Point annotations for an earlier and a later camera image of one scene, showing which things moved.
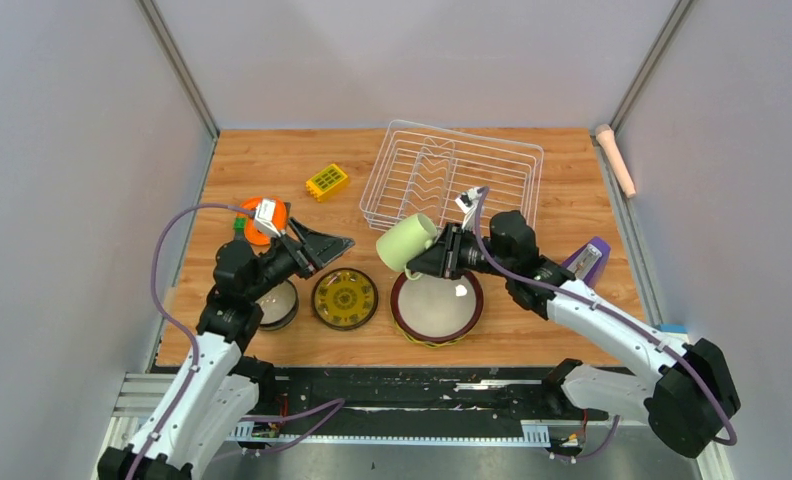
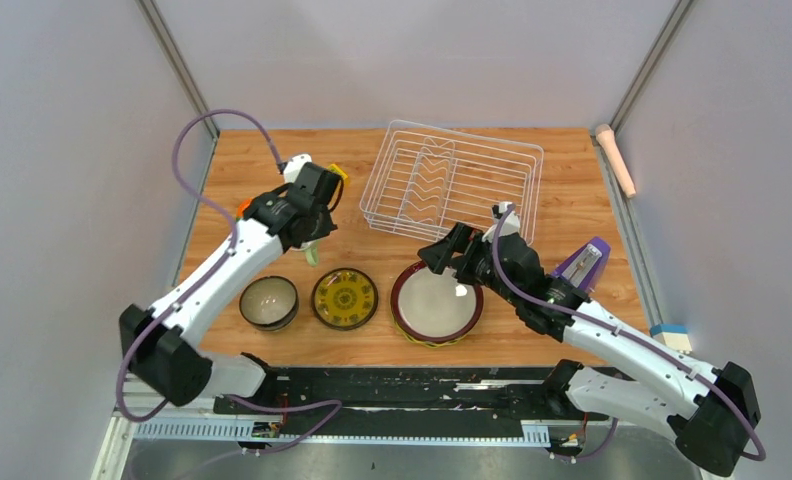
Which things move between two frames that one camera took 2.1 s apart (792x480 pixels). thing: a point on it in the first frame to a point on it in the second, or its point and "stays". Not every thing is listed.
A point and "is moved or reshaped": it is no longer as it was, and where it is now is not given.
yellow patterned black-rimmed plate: (344, 298) stays
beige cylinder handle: (608, 139) stays
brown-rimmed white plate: (437, 309) stays
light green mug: (405, 241) is moved or reshaped
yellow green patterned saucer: (345, 298) stays
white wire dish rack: (420, 166) stays
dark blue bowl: (279, 306) stays
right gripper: (442, 259) to (438, 256)
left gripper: (323, 248) to (326, 226)
